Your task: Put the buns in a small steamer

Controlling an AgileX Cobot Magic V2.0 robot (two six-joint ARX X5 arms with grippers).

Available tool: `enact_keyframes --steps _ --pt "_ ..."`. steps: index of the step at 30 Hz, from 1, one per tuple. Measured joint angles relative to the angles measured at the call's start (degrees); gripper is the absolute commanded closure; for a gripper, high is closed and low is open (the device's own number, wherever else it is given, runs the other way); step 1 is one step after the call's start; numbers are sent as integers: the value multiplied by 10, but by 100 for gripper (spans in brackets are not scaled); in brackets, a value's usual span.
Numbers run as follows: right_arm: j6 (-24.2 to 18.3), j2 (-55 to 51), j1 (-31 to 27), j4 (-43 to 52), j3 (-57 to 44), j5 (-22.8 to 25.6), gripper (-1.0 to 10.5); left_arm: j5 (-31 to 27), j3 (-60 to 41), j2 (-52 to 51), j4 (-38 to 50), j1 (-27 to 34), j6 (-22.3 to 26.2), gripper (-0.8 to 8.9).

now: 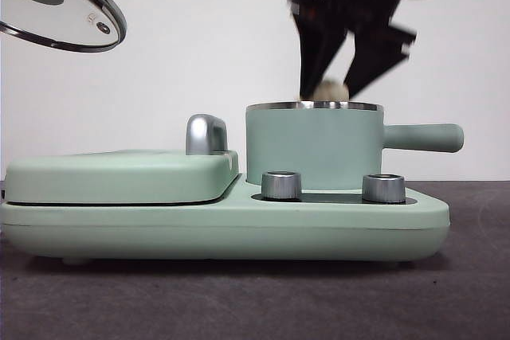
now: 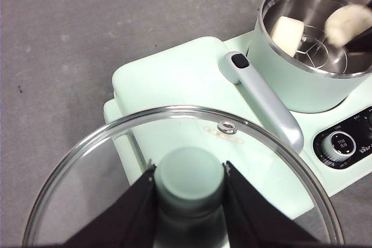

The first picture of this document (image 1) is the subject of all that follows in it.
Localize mint green handled pot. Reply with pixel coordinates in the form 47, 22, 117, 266
244, 101, 465, 193

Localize green grill lid, silver handle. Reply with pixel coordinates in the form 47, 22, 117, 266
4, 115, 241, 204

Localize mint green breakfast machine base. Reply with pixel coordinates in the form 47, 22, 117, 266
0, 174, 451, 268

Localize glass pot lid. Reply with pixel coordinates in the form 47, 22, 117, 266
0, 0, 128, 53

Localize twisted white bun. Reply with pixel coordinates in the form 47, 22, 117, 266
312, 79, 351, 101

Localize silver control knob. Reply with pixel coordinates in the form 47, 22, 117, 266
361, 174, 406, 203
261, 171, 303, 201

